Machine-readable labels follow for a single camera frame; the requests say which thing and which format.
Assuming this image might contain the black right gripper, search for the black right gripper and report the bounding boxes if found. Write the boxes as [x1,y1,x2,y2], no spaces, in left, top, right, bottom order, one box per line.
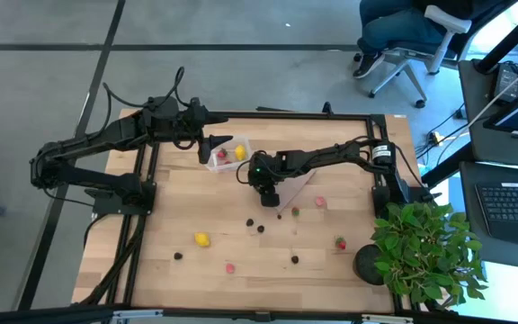
[246,151,287,209]

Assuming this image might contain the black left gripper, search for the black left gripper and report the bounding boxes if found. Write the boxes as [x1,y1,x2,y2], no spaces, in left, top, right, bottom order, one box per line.
[177,96,235,166]

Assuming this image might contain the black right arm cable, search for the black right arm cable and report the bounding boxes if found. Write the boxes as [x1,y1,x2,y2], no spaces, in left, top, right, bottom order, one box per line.
[235,157,254,186]

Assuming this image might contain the white frame office chair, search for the white frame office chair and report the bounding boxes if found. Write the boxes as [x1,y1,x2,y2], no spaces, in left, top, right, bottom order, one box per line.
[353,4,474,110]

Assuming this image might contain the black plant pot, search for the black plant pot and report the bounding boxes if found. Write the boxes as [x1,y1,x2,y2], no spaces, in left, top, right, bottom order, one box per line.
[353,244,387,287]

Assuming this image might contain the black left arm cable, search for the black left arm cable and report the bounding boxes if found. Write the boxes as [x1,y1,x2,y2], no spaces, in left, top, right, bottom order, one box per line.
[102,66,186,110]

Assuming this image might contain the person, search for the person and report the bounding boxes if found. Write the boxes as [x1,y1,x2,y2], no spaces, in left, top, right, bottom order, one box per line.
[352,0,512,80]

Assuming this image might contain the black laptop keyboard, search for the black laptop keyboard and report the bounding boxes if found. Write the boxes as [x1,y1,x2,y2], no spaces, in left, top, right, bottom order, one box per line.
[474,181,518,248]

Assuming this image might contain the clear plastic tupperware container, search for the clear plastic tupperware container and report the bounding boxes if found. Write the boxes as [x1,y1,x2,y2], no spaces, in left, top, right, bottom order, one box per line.
[203,133,254,175]

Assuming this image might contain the black floor cables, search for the black floor cables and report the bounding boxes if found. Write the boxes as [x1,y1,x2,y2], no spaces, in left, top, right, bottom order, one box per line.
[414,102,471,168]

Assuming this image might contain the beige cloth with white tag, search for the beige cloth with white tag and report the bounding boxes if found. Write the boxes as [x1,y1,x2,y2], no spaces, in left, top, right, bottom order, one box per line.
[275,168,318,213]

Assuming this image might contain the black pole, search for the black pole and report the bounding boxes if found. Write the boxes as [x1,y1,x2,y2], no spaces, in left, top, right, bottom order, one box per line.
[474,0,518,76]

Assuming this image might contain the black camera gantry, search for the black camera gantry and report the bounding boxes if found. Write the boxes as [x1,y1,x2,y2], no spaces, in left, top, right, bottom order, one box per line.
[0,304,518,324]

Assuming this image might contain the dark grey desk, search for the dark grey desk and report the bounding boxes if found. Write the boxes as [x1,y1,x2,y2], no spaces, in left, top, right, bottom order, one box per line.
[458,58,518,170]
[459,160,518,274]

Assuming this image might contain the black aluminium table frame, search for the black aluminium table frame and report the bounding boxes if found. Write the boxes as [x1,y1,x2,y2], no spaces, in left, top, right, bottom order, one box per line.
[72,109,417,316]

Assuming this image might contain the green leafy plant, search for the green leafy plant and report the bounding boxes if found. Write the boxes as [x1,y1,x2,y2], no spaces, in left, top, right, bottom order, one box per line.
[370,201,488,311]

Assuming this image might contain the black desk leg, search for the black desk leg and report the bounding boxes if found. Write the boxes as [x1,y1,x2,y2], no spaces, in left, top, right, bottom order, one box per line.
[420,142,475,189]

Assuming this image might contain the black power adapter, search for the black power adapter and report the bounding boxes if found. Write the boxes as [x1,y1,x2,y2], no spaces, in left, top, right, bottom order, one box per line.
[492,61,518,105]

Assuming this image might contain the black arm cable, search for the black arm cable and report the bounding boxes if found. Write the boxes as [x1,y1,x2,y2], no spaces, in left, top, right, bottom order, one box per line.
[235,157,254,186]
[102,66,186,110]

